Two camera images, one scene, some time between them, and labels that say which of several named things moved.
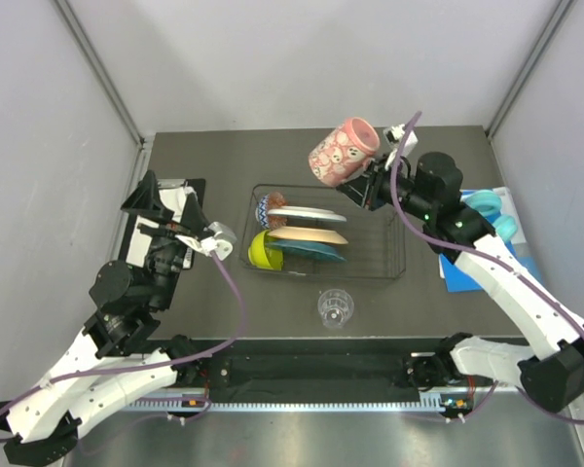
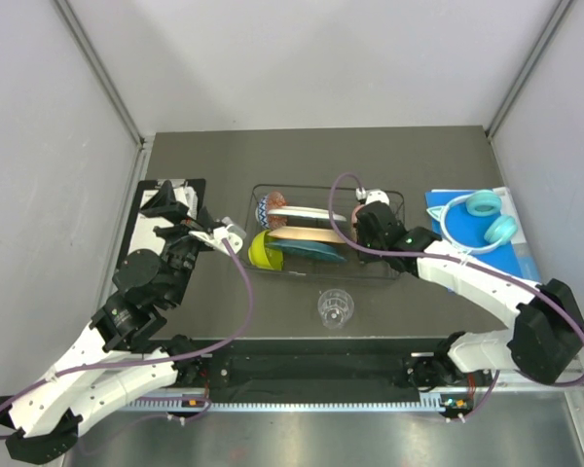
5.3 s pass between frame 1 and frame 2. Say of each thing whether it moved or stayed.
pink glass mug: moved
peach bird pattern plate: stayed
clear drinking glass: stayed
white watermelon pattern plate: stayed
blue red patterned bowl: stayed
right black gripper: moved
